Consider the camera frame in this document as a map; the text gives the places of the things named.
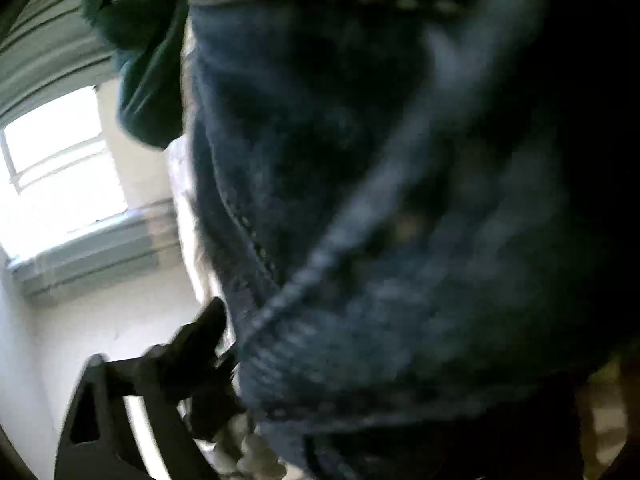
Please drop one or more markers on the teal curtain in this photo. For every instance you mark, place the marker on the teal curtain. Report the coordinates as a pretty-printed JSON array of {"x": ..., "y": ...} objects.
[{"x": 45, "y": 45}]

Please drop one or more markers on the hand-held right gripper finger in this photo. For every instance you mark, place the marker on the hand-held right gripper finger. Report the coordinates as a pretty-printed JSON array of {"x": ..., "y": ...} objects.
[{"x": 200, "y": 345}]

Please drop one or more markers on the dark blue jeans pants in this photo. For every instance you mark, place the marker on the dark blue jeans pants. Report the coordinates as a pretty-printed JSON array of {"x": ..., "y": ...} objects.
[{"x": 375, "y": 210}]

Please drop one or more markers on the window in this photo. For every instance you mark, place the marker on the window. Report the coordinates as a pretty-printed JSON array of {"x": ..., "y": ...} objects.
[{"x": 60, "y": 160}]

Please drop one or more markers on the teal plush blanket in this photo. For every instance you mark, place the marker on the teal plush blanket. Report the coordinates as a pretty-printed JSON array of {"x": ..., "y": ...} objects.
[{"x": 150, "y": 60}]

